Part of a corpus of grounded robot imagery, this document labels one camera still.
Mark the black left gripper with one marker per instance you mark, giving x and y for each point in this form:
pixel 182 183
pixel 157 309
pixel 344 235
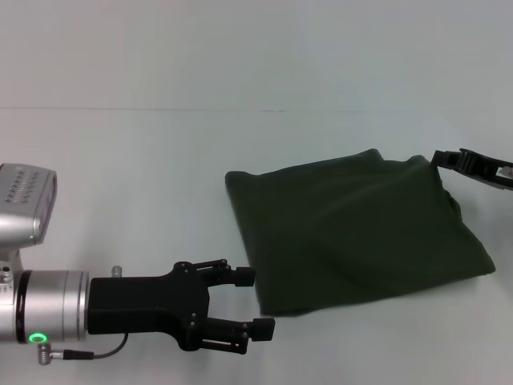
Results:
pixel 140 305

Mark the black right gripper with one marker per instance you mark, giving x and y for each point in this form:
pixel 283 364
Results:
pixel 487 170

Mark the dark green t-shirt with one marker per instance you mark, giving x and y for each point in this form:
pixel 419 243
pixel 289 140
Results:
pixel 340 224

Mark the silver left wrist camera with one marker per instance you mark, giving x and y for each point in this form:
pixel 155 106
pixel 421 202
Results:
pixel 24 204

